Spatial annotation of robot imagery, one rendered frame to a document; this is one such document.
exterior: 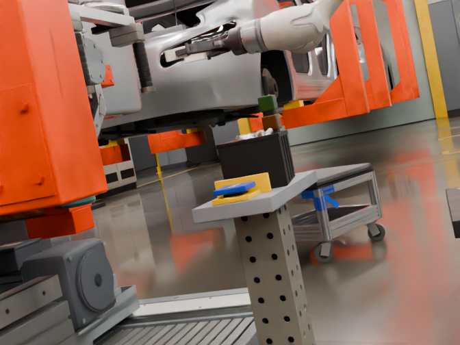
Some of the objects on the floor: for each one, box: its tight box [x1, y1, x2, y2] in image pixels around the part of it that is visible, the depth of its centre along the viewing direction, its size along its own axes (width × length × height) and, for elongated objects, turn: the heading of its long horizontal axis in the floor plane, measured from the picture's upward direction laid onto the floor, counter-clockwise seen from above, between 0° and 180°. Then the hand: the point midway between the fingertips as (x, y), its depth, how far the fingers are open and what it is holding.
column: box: [233, 202, 316, 345], centre depth 146 cm, size 10×10×42 cm
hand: (179, 56), depth 184 cm, fingers open, 12 cm apart
